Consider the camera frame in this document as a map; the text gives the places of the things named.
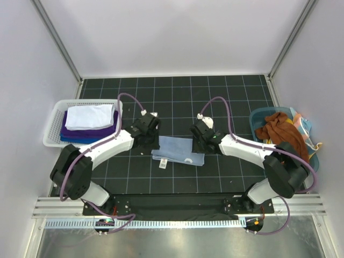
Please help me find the light blue bear towel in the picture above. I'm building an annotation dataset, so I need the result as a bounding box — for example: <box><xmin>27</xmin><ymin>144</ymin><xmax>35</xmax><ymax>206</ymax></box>
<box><xmin>151</xmin><ymin>136</ymin><xmax>205</xmax><ymax>169</ymax></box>

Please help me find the brown towel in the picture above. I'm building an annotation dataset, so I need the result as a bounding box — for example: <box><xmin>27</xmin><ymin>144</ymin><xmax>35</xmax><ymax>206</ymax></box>
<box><xmin>255</xmin><ymin>112</ymin><xmax>309</xmax><ymax>163</ymax></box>

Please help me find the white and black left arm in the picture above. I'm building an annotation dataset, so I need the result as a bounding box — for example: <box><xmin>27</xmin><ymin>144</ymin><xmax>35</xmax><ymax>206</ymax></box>
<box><xmin>50</xmin><ymin>112</ymin><xmax>160</xmax><ymax>215</ymax></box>

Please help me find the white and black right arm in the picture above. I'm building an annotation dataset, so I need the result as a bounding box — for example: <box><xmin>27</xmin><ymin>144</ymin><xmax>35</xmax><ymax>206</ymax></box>
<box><xmin>190</xmin><ymin>120</ymin><xmax>313</xmax><ymax>213</ymax></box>

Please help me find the purple folded towel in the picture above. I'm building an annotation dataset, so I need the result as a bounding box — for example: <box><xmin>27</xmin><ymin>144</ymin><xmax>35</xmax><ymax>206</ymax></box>
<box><xmin>60</xmin><ymin>111</ymin><xmax>118</xmax><ymax>138</ymax></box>

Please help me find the blue plastic basin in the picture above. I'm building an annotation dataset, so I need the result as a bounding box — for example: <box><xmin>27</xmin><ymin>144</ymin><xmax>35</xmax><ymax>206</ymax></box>
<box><xmin>249</xmin><ymin>107</ymin><xmax>319</xmax><ymax>172</ymax></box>

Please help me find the white folded towel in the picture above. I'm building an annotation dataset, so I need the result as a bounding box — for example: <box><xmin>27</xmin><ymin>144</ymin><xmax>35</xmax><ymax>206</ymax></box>
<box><xmin>64</xmin><ymin>104</ymin><xmax>116</xmax><ymax>131</ymax></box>

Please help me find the blue folded towel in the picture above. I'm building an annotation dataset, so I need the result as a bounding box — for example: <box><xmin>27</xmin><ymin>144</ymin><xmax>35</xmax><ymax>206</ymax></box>
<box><xmin>60</xmin><ymin>135</ymin><xmax>100</xmax><ymax>144</ymax></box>

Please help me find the white plastic basket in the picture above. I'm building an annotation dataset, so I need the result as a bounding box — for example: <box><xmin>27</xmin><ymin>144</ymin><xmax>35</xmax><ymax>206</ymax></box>
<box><xmin>43</xmin><ymin>99</ymin><xmax>123</xmax><ymax>148</ymax></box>

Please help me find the multicolour striped towel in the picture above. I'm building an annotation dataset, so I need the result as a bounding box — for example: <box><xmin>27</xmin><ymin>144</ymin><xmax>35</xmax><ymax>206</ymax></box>
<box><xmin>290</xmin><ymin>107</ymin><xmax>323</xmax><ymax>159</ymax></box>

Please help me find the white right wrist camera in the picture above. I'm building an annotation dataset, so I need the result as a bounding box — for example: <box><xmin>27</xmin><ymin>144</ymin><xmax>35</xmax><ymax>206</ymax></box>
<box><xmin>197</xmin><ymin>113</ymin><xmax>213</xmax><ymax>129</ymax></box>

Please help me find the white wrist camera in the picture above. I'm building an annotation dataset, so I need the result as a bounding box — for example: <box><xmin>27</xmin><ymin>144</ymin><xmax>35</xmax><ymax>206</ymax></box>
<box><xmin>140</xmin><ymin>110</ymin><xmax>158</xmax><ymax>118</ymax></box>
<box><xmin>197</xmin><ymin>113</ymin><xmax>213</xmax><ymax>129</ymax></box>

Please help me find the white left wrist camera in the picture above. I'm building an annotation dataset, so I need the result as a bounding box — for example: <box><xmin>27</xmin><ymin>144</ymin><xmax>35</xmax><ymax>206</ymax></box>
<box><xmin>140</xmin><ymin>110</ymin><xmax>158</xmax><ymax>118</ymax></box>

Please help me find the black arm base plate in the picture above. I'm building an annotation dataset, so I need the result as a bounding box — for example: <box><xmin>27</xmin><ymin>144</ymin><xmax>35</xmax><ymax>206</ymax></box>
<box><xmin>99</xmin><ymin>192</ymin><xmax>274</xmax><ymax>222</ymax></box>

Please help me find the white slotted cable duct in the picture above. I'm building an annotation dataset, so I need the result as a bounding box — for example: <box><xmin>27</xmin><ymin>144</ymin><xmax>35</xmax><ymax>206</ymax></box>
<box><xmin>44</xmin><ymin>217</ymin><xmax>246</xmax><ymax>230</ymax></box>

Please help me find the aluminium frame rail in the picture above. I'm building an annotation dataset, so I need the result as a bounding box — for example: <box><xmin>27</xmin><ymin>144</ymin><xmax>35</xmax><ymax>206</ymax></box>
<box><xmin>32</xmin><ymin>194</ymin><xmax>326</xmax><ymax>219</ymax></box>

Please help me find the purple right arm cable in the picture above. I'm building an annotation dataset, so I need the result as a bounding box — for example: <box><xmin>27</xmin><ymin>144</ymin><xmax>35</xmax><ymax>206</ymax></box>
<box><xmin>200</xmin><ymin>96</ymin><xmax>319</xmax><ymax>236</ymax></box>

